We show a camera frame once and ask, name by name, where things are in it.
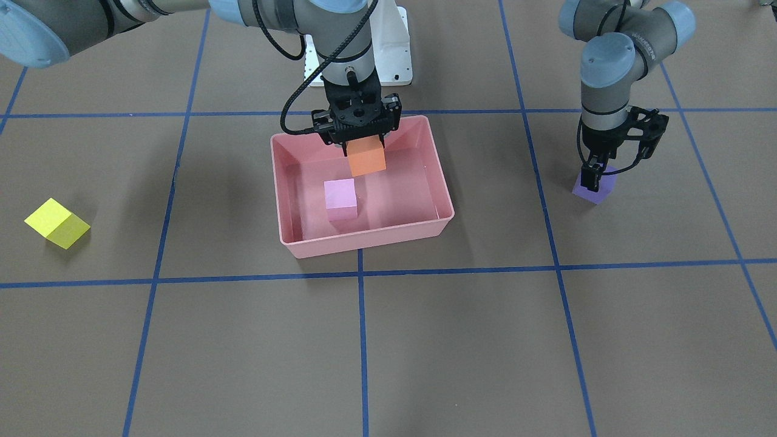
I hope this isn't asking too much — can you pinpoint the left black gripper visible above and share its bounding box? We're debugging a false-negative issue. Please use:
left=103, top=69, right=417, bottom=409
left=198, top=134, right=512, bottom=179
left=577, top=107, right=669, bottom=192

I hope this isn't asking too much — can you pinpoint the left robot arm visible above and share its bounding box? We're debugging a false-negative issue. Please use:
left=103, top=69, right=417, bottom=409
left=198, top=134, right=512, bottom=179
left=558, top=1, right=697, bottom=193

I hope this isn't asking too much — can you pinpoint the pink foam block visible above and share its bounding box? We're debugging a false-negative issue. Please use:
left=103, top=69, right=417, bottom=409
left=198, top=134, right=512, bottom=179
left=323, top=178, right=358, bottom=222

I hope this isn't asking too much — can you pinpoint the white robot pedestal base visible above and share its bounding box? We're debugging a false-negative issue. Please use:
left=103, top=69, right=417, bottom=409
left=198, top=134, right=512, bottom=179
left=293, top=1, right=413, bottom=86

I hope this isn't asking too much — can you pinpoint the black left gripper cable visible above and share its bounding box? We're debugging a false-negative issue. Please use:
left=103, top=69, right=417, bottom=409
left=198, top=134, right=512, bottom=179
left=598, top=0, right=629, bottom=37

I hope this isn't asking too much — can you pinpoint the yellow foam block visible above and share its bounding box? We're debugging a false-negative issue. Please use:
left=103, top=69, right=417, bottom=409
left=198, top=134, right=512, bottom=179
left=24, top=197, right=91, bottom=249

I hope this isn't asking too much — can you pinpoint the purple foam block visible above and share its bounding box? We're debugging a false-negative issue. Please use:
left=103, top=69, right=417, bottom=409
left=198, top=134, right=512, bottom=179
left=572, top=167, right=619, bottom=205

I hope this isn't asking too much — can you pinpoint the orange foam block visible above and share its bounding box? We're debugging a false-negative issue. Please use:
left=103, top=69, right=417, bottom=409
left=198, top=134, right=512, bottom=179
left=346, top=135, right=387, bottom=177

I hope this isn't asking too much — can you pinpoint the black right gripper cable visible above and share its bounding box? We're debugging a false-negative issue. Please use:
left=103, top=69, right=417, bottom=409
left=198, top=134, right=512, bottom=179
left=252, top=0, right=381, bottom=135

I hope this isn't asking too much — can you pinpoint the pink plastic bin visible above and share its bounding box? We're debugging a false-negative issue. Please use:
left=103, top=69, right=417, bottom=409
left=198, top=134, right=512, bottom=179
left=270, top=115, right=455, bottom=259

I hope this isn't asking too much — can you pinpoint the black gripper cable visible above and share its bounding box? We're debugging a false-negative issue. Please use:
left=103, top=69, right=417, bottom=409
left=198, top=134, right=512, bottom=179
left=252, top=0, right=381, bottom=135
left=598, top=0, right=629, bottom=37

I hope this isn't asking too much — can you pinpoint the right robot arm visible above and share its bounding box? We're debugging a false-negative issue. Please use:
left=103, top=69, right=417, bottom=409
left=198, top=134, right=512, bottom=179
left=2, top=1, right=402, bottom=153

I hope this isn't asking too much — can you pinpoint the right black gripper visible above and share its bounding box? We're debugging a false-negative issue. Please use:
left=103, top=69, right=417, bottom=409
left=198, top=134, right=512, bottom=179
left=311, top=78, right=402, bottom=147

